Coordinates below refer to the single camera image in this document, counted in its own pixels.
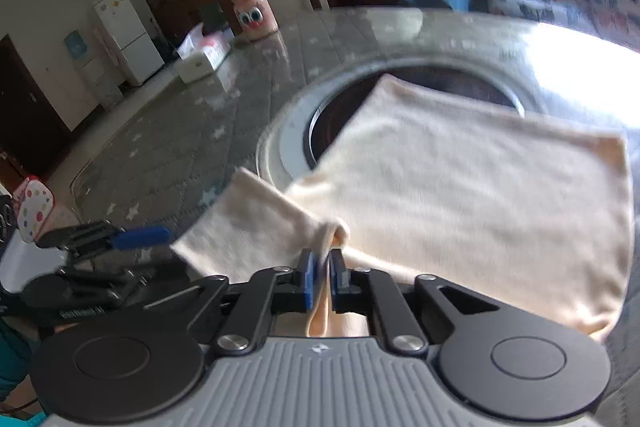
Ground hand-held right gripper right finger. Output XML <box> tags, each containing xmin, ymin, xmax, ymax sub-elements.
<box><xmin>332</xmin><ymin>251</ymin><xmax>501</xmax><ymax>353</ymax></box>

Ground white refrigerator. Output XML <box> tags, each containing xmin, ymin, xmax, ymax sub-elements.
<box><xmin>92</xmin><ymin>0</ymin><xmax>166</xmax><ymax>86</ymax></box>

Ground water dispenser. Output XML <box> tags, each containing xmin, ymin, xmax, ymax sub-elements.
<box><xmin>63</xmin><ymin>31</ymin><xmax>124</xmax><ymax>108</ymax></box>

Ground pink cartoon face bottle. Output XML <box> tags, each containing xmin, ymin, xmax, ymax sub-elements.
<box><xmin>229</xmin><ymin>0</ymin><xmax>278</xmax><ymax>40</ymax></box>

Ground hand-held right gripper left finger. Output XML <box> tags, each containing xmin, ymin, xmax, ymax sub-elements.
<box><xmin>145</xmin><ymin>252</ymin><xmax>317</xmax><ymax>357</ymax></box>

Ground dark wooden door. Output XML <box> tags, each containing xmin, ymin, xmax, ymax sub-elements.
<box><xmin>0</xmin><ymin>34</ymin><xmax>71</xmax><ymax>178</ymax></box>

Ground polka dot bag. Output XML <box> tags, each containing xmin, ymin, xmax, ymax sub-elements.
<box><xmin>12</xmin><ymin>176</ymin><xmax>56</xmax><ymax>241</ymax></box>

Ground person's left forearm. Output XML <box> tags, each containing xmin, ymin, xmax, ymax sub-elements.
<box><xmin>0</xmin><ymin>319</ymin><xmax>48</xmax><ymax>423</ymax></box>

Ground cream sweatshirt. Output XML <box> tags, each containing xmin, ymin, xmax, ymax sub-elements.
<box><xmin>170</xmin><ymin>73</ymin><xmax>636</xmax><ymax>343</ymax></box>

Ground white tissue box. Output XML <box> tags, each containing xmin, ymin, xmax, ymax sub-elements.
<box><xmin>177</xmin><ymin>24</ymin><xmax>233</xmax><ymax>82</ymax></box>

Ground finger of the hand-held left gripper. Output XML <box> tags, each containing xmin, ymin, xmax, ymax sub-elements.
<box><xmin>55</xmin><ymin>259</ymin><xmax>193</xmax><ymax>290</ymax></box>
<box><xmin>37</xmin><ymin>221</ymin><xmax>173</xmax><ymax>252</ymax></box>

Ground black round induction cooker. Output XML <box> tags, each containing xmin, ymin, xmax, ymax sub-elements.
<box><xmin>309</xmin><ymin>66</ymin><xmax>526</xmax><ymax>172</ymax></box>

